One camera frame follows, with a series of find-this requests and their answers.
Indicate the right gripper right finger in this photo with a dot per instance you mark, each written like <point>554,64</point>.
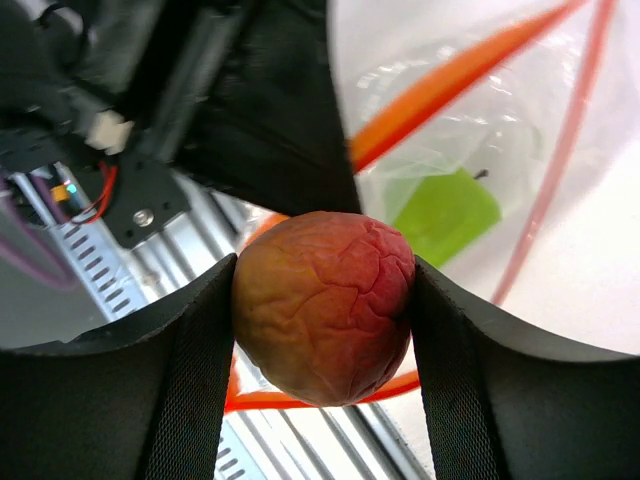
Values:
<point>505,399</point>

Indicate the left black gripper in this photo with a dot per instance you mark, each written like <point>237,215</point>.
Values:
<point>63,61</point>

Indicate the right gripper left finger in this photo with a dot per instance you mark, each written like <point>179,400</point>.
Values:
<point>139,398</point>

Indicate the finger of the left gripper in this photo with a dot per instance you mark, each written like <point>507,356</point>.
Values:
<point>269,131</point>

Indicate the red yellow peach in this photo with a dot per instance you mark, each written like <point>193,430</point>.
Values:
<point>319,304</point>

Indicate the green apple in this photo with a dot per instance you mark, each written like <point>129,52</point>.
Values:
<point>446,214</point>

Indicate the clear orange-zipper zip bag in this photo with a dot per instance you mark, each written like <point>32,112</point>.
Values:
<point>553,135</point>

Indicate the aluminium mounting rail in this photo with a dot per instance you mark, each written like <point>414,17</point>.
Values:
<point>387,440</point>

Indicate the white slotted cable duct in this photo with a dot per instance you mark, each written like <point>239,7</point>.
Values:
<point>62,282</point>

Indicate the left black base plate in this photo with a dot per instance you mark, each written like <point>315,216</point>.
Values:
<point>145,198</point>

